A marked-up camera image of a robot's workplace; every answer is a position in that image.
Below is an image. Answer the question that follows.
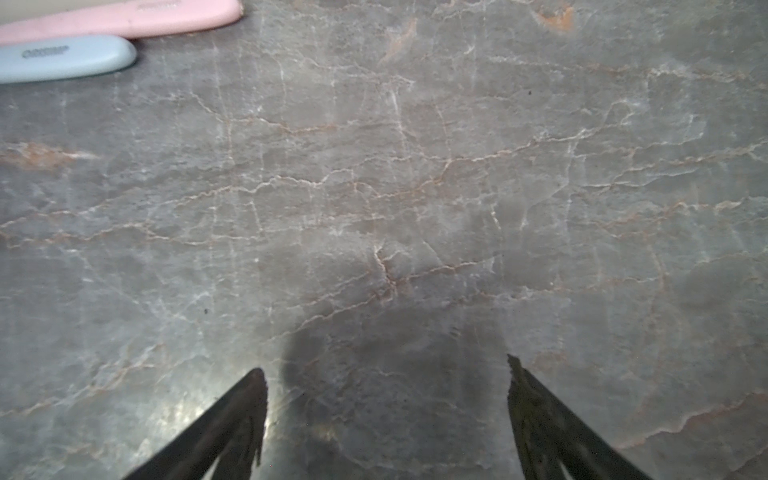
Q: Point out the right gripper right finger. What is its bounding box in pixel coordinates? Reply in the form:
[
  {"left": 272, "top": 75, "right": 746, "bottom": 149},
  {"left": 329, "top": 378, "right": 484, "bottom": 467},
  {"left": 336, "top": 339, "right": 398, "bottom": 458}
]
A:
[{"left": 507, "top": 354, "right": 650, "bottom": 480}]

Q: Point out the pink toothbrush near holder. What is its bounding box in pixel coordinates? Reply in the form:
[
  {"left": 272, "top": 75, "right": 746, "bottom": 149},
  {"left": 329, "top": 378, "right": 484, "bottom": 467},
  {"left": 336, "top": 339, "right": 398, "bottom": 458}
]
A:
[{"left": 1, "top": 0, "right": 244, "bottom": 45}]

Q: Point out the light blue toothbrush near holder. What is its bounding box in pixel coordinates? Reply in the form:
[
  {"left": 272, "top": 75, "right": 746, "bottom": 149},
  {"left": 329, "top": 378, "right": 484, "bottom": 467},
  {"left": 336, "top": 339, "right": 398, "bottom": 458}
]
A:
[{"left": 1, "top": 35, "right": 137, "bottom": 84}]

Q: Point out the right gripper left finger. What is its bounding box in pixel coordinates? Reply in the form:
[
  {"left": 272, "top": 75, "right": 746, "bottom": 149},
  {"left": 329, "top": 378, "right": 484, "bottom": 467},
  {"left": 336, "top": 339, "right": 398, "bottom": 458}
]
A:
[{"left": 127, "top": 368, "right": 268, "bottom": 480}]

